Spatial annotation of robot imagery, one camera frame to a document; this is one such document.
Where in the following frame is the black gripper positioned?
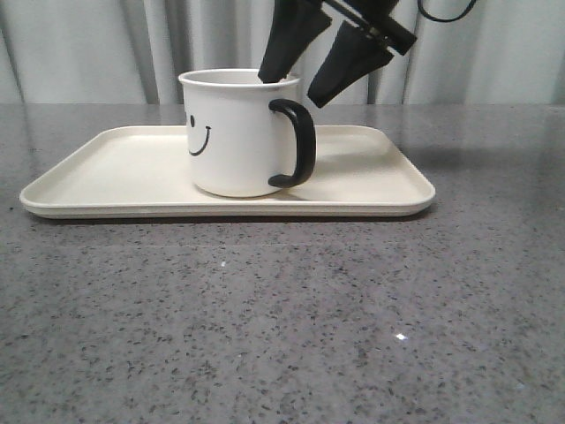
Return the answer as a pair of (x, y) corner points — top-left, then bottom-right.
(258, 0), (417, 109)

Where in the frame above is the white smiley mug black handle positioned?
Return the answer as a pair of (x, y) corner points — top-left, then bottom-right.
(178, 69), (317, 197)

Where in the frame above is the cream rectangular plastic tray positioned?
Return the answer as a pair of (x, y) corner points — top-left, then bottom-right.
(19, 125), (436, 219)

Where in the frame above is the grey pleated curtain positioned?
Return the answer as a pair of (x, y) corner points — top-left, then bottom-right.
(1, 1), (564, 105)

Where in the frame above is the black cable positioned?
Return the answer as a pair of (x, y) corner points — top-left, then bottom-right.
(416, 0), (478, 23)

